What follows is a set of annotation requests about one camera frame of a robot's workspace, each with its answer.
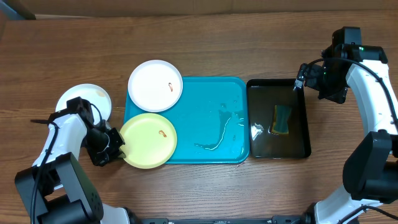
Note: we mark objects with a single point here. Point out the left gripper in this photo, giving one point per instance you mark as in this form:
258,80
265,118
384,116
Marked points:
117,152

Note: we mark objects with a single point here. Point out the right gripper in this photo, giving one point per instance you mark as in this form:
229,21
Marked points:
311,77

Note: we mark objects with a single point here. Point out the yellow plate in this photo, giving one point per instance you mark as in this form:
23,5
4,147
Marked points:
150,140

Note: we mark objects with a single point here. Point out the white plate with stain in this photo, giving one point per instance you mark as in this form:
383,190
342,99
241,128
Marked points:
94,94

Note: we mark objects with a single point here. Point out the green yellow sponge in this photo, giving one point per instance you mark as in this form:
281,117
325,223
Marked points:
281,116

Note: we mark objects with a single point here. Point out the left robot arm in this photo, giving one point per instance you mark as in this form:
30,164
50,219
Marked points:
56,189

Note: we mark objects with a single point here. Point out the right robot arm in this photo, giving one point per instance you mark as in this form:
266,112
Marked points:
369,179

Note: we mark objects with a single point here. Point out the black water tray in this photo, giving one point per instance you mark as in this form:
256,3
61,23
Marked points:
263,95

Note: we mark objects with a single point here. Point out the teal plastic tray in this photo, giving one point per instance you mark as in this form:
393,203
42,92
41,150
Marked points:
211,121

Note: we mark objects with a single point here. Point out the white plate upper left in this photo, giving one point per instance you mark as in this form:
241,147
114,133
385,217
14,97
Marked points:
155,86

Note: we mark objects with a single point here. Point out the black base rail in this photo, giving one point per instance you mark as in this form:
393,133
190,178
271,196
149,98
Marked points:
278,219

